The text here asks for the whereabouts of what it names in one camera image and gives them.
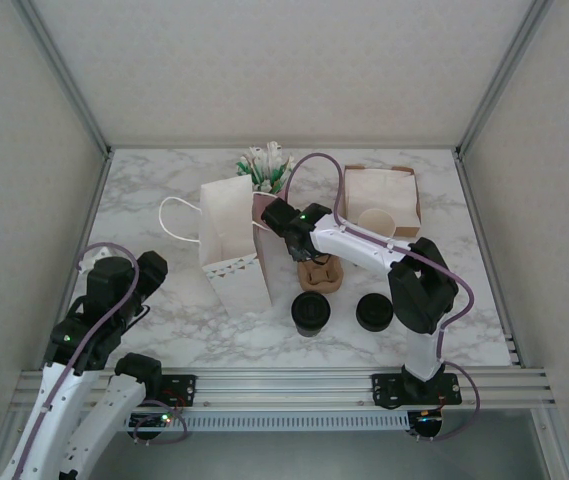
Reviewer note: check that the white paper carry bag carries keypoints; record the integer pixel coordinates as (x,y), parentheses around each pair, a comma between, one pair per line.
(229,210)

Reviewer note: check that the pink holder cup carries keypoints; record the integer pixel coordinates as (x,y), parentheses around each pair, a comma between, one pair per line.
(261,205)

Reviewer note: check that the black coffee cup lid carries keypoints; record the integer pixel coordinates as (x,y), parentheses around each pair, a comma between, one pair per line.
(310,309)

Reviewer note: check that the wrapped stirrers and sugar sticks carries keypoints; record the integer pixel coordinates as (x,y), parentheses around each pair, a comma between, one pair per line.
(264,162)

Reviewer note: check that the aluminium rail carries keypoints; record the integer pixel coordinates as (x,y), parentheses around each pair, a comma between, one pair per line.
(470,200)
(284,387)
(96,200)

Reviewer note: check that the aluminium left side rail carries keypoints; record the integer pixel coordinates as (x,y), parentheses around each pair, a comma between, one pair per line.
(96,200)

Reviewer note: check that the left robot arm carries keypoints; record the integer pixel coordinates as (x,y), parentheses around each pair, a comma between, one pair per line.
(59,400)

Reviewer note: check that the cream paper cup stack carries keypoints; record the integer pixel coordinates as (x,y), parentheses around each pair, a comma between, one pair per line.
(376,222)

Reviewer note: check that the aluminium right side rail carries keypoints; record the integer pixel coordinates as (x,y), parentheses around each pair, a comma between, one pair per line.
(470,200)

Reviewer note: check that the aluminium frame post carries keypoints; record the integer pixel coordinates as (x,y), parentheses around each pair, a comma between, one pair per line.
(501,75)
(67,75)

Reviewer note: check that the white paper napkins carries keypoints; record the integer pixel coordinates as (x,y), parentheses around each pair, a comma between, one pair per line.
(379,187)

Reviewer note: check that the black cup lid stack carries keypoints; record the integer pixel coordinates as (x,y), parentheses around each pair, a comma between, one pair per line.
(375,312)

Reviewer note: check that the controller circuit board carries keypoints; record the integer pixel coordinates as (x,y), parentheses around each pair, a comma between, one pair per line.
(426,422)
(156,421)

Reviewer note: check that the left controller circuit board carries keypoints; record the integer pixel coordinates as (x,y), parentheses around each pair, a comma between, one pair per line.
(156,421)

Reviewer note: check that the aluminium right frame post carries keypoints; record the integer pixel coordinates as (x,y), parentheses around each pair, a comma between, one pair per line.
(501,75)

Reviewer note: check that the aluminium front rail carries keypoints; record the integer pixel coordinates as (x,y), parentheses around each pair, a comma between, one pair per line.
(284,387)

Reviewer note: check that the brown pulp cup carrier stack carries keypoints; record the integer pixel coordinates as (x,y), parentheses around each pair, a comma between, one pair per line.
(321,280)

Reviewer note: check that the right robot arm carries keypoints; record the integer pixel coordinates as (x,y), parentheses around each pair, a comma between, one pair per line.
(421,290)

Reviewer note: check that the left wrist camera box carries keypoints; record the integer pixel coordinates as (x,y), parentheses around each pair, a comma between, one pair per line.
(91,257)

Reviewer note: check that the brown cardboard napkin box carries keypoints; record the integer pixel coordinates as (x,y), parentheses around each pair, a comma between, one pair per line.
(416,200)

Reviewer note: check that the right controller circuit board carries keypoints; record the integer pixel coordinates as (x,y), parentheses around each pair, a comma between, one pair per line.
(426,422)

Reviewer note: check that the aluminium left frame post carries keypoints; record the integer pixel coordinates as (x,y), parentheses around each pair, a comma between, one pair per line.
(67,75)

